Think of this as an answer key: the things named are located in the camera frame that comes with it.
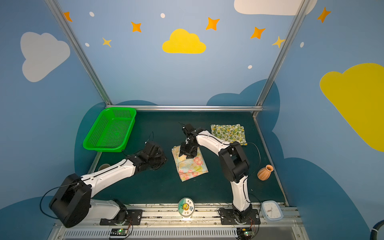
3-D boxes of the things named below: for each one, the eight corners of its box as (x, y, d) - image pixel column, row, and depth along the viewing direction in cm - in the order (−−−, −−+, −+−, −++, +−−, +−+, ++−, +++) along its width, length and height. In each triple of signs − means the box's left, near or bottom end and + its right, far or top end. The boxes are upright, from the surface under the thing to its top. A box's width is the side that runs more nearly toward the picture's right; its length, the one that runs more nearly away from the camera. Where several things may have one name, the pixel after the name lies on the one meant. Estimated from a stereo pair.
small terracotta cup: (258, 180, 87) (265, 173, 79) (256, 172, 90) (263, 164, 82) (267, 180, 87) (275, 173, 79) (264, 172, 90) (272, 164, 82)
